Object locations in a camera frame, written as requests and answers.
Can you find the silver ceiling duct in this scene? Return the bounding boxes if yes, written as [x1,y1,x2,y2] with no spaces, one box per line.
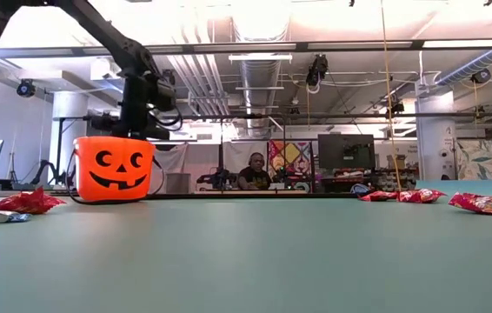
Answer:
[232,21,289,136]

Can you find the black ceiling cable reel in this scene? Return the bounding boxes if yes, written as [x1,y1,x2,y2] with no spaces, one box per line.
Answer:
[470,68,492,85]
[305,54,329,88]
[15,78,37,98]

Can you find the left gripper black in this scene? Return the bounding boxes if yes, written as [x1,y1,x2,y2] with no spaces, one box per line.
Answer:
[113,74,170,140]

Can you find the green table mat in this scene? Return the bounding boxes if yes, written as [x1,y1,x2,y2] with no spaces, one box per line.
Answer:
[0,178,492,313]

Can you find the leaf patterned panel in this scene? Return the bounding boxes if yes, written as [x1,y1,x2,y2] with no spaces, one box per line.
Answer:
[456,137,492,182]

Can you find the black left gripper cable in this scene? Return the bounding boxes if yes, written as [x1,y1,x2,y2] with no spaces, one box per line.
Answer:
[148,106,185,133]

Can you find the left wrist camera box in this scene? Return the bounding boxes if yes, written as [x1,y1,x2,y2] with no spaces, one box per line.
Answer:
[152,71,177,112]

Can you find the orange pumpkin face bucket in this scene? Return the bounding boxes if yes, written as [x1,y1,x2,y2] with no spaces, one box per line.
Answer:
[65,136,165,205]

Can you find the ribbed ceiling duct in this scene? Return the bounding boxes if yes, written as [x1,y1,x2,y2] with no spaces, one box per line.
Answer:
[435,25,492,86]

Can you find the cluttered parts shelf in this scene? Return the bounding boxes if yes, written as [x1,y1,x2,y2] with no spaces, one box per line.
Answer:
[376,167,419,192]

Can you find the black monitor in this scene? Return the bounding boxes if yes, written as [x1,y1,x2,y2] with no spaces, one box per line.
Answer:
[317,133,376,170]

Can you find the colourful patchwork quilt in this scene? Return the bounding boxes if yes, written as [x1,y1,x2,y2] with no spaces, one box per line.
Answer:
[267,139,313,192]

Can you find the person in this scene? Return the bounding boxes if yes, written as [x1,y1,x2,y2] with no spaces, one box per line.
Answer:
[236,151,273,191]

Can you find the yellow hanging cord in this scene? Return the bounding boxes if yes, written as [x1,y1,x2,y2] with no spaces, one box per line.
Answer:
[379,0,403,192]

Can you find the black background robot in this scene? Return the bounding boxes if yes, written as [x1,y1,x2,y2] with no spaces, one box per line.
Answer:
[196,167,238,190]

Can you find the white hanging cloth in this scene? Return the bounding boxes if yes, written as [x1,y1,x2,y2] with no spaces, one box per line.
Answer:
[222,141,269,190]
[154,143,189,195]

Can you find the grey box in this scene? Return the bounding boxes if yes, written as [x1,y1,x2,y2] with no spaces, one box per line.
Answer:
[165,172,191,195]

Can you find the black metal rig frame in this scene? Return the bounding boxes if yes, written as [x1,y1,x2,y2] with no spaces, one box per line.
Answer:
[0,37,492,201]

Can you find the red Skittles candy pack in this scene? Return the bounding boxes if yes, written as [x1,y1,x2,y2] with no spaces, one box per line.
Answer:
[0,187,67,215]
[448,192,492,215]
[357,190,400,203]
[396,188,447,204]

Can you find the white ceiling light fixture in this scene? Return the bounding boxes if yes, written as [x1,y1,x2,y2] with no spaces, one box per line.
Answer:
[228,53,294,64]

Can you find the black background rig frame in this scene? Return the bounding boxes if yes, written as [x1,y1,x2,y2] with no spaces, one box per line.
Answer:
[52,111,492,192]

